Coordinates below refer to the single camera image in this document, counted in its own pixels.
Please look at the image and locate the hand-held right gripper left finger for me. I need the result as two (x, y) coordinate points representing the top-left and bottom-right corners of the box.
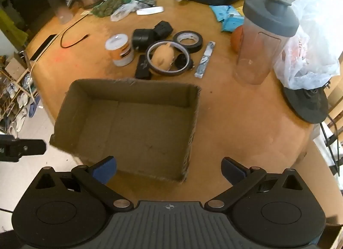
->
(34, 156), (134, 213)

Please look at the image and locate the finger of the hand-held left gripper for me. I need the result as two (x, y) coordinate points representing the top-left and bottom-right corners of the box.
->
(0, 134), (47, 163)

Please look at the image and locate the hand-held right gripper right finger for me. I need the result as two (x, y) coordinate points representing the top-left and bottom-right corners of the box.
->
(205, 157), (309, 211)

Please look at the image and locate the cardboard box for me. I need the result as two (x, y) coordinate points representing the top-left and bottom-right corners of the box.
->
(50, 78), (202, 184)

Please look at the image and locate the tan plush toy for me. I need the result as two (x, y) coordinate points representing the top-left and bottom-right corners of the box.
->
(152, 41), (176, 71)

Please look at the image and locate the black tape roll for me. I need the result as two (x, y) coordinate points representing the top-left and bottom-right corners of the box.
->
(173, 31), (203, 53)

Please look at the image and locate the black faceted plastic part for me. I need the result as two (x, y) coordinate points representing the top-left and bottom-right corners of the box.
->
(153, 21), (173, 39)

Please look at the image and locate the shoe rack with shoes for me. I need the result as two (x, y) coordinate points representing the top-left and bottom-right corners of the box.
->
(0, 56), (41, 134)

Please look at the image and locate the black phone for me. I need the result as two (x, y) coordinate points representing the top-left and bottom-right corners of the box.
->
(32, 34), (57, 60)

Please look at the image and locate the black flat rectangular case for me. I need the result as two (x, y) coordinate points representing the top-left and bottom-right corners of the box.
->
(135, 54), (153, 80)

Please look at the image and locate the silver sachet packet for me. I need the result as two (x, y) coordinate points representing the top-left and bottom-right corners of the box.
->
(195, 41), (216, 78)

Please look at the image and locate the white jar with orange label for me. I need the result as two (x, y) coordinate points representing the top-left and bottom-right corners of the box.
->
(105, 33), (134, 66)

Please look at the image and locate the small black ribbed cap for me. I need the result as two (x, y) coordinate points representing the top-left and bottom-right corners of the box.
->
(175, 53), (189, 68)

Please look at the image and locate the clear shaker bottle grey lid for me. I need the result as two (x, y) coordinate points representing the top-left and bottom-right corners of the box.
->
(233, 0), (300, 85)

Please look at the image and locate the orange fruit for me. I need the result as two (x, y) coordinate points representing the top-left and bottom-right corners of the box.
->
(230, 26), (245, 52)

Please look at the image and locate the black round cylinder part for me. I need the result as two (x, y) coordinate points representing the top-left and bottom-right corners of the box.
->
(132, 28), (158, 51)

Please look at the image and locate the frosted plastic tumbler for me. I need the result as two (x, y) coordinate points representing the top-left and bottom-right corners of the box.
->
(40, 0), (74, 25)

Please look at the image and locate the white plastic bag red print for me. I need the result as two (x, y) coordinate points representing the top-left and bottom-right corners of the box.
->
(273, 0), (343, 90)

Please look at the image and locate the blue wipes packet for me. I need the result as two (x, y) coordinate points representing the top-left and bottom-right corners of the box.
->
(209, 5), (236, 21)
(221, 13), (245, 33)

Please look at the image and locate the clear crumpled plastic bag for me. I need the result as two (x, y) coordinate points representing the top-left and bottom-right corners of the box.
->
(110, 2), (136, 22)

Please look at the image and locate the green net bag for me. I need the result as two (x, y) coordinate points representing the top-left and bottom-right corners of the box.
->
(91, 0), (134, 18)

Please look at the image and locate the white wristband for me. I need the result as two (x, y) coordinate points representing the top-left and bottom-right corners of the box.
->
(136, 6), (164, 16)

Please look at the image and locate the black chair frame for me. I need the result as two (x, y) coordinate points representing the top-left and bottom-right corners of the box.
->
(320, 83), (343, 177)

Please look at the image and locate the black cable with jack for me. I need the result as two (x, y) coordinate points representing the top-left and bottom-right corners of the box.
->
(60, 12), (90, 49)

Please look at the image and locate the thin dark tape ring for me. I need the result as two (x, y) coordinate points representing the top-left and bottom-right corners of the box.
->
(146, 40), (191, 76)

